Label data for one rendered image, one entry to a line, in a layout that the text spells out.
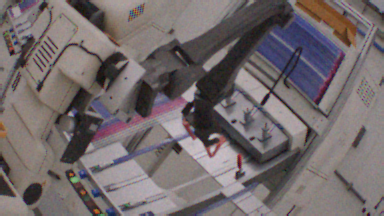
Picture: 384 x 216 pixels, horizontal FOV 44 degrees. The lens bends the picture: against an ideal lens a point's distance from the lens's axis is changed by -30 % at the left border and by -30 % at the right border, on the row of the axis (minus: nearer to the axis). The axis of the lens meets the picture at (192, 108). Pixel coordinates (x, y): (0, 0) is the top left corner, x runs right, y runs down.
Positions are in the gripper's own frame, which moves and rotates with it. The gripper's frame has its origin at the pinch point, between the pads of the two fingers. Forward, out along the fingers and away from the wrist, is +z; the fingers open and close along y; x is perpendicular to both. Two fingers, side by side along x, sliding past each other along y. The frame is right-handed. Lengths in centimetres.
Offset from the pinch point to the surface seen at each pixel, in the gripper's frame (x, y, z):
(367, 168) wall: -146, 14, 110
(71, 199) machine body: 40, 53, 61
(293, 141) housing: -33.1, -7.6, 9.1
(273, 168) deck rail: -22.7, -10.0, 14.7
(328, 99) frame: -49, -11, -5
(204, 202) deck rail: 5.9, -10.9, 14.2
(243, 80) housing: -34.7, 28.6, 6.7
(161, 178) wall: -67, 161, 185
